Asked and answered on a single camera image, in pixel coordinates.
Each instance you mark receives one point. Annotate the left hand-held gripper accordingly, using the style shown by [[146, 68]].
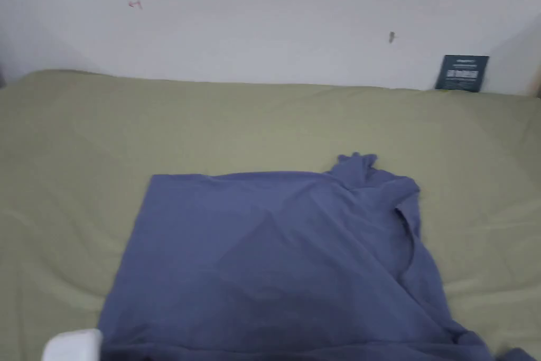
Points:
[[72, 346]]

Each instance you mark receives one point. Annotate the dark blue shirt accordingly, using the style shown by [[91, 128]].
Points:
[[253, 259]]

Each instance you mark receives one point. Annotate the bed with pale green sheet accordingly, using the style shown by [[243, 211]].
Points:
[[84, 145]]

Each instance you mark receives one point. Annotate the dark card with white label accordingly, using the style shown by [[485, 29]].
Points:
[[461, 73]]

